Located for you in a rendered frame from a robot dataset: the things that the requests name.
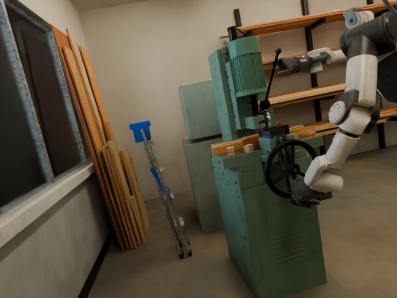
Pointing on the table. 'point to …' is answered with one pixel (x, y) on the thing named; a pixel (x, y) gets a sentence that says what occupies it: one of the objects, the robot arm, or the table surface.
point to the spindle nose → (253, 105)
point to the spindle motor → (247, 66)
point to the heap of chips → (307, 133)
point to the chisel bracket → (252, 123)
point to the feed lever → (270, 83)
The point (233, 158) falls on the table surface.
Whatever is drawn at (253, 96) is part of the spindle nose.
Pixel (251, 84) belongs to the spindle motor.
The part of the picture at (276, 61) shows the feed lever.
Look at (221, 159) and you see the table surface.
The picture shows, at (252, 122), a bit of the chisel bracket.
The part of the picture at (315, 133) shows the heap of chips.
